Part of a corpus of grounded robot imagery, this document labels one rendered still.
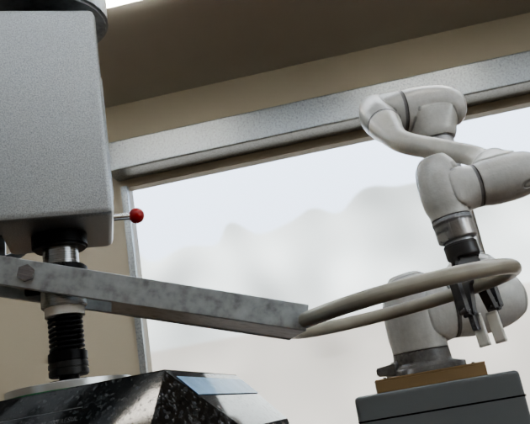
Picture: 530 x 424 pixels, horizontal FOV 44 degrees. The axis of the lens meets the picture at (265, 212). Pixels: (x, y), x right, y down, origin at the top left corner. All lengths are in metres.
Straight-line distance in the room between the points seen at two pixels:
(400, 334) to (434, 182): 0.49
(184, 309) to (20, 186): 0.35
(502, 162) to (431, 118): 0.49
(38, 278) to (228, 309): 0.33
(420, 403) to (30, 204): 1.02
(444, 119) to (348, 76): 4.52
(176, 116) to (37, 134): 5.42
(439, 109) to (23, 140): 1.25
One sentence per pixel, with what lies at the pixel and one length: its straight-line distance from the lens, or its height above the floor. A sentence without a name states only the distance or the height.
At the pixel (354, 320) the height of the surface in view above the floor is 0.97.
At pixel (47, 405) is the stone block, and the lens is 0.93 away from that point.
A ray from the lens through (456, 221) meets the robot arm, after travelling 1.51.
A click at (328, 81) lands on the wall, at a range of 6.49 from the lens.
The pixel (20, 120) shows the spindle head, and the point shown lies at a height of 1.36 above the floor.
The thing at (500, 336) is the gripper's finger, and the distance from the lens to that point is 1.54.
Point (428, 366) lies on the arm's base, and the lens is 1.80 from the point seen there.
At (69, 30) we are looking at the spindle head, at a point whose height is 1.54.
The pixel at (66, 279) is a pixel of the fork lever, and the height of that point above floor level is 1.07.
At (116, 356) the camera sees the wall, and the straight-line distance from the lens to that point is 6.21.
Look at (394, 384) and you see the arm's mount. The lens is 1.74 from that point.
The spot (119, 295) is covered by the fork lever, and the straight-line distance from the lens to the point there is 1.18.
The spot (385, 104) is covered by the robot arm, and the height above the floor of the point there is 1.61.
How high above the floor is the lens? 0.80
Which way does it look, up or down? 17 degrees up
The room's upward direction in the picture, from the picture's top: 10 degrees counter-clockwise
